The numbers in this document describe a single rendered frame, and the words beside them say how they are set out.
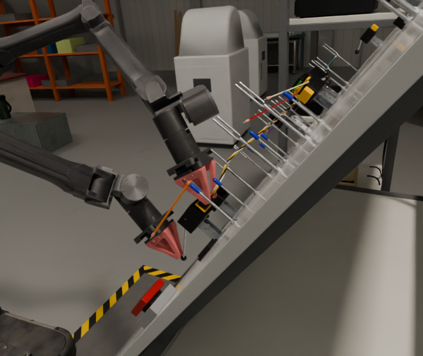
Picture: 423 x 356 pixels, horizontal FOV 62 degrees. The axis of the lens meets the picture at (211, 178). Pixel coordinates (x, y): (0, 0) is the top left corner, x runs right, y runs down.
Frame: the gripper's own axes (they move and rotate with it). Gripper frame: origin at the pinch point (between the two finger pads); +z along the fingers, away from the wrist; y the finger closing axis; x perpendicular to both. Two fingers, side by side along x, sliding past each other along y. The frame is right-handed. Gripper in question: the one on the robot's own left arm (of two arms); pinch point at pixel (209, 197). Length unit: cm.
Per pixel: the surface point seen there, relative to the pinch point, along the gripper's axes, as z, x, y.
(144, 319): 9.4, 6.5, -25.3
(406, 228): 47, -28, 62
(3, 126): -151, 358, 263
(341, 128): -6.5, -32.0, -37.0
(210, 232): 6.9, 3.2, -0.8
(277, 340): 38.8, 4.8, 5.6
